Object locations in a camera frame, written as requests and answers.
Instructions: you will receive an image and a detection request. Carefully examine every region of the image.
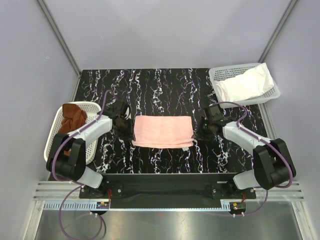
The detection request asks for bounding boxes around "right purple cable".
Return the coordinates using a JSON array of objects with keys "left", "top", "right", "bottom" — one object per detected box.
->
[{"left": 207, "top": 101, "right": 294, "bottom": 216}]

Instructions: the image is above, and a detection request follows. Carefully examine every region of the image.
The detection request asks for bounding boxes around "purple cable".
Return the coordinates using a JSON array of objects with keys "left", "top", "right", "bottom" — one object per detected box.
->
[
  {"left": 51, "top": 89, "right": 118, "bottom": 238},
  {"left": 207, "top": 101, "right": 294, "bottom": 216}
]

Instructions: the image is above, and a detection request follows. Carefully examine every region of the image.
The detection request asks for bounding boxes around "white towel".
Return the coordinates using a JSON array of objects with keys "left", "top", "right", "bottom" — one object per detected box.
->
[{"left": 214, "top": 63, "right": 275, "bottom": 102}]

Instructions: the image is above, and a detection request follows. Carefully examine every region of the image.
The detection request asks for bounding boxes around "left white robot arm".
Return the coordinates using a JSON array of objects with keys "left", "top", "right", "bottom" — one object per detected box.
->
[{"left": 46, "top": 100, "right": 134, "bottom": 198}]

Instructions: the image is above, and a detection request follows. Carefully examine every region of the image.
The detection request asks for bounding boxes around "empty white mesh basket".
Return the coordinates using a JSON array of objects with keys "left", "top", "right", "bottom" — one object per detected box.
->
[{"left": 209, "top": 63, "right": 281, "bottom": 109}]

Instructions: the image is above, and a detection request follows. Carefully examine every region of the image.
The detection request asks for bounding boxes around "controller board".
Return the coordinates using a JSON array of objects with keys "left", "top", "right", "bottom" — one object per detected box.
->
[
  {"left": 96, "top": 201, "right": 110, "bottom": 209},
  {"left": 231, "top": 202, "right": 247, "bottom": 212}
]

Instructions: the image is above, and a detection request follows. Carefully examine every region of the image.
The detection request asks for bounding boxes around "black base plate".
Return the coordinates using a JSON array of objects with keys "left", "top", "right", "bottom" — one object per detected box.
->
[{"left": 79, "top": 173, "right": 256, "bottom": 200}]

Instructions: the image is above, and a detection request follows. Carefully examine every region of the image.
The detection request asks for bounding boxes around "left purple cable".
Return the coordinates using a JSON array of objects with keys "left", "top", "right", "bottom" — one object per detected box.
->
[{"left": 51, "top": 89, "right": 118, "bottom": 238}]

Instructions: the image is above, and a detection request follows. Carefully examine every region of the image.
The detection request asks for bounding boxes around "pink towel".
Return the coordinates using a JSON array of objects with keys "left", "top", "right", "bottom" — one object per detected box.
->
[{"left": 132, "top": 115, "right": 194, "bottom": 149}]

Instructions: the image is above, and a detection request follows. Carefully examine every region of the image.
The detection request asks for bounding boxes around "black marble pattern mat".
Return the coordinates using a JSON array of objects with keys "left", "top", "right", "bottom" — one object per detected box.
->
[{"left": 72, "top": 68, "right": 253, "bottom": 174}]

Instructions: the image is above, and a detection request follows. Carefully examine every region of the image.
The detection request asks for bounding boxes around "right controller board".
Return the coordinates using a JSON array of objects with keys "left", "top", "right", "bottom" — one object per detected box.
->
[{"left": 231, "top": 202, "right": 247, "bottom": 212}]

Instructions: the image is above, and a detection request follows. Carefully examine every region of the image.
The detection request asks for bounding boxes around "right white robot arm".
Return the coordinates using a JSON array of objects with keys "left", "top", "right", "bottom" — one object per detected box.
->
[{"left": 193, "top": 103, "right": 297, "bottom": 199}]

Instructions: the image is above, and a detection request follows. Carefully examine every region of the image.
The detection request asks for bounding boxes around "left controller board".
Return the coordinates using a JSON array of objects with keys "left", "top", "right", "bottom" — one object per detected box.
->
[{"left": 96, "top": 201, "right": 110, "bottom": 209}]

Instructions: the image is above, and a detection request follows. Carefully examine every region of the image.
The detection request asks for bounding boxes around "slotted cable duct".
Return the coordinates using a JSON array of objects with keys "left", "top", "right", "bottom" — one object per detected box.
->
[{"left": 43, "top": 201, "right": 108, "bottom": 211}]

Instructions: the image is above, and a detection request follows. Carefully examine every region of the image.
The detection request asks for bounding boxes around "white basket with towels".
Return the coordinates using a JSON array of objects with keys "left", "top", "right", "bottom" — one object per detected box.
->
[{"left": 43, "top": 101, "right": 102, "bottom": 168}]

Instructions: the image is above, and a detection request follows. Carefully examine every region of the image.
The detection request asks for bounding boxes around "brown towel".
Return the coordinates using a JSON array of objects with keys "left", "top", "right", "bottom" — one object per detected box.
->
[{"left": 58, "top": 103, "right": 87, "bottom": 134}]

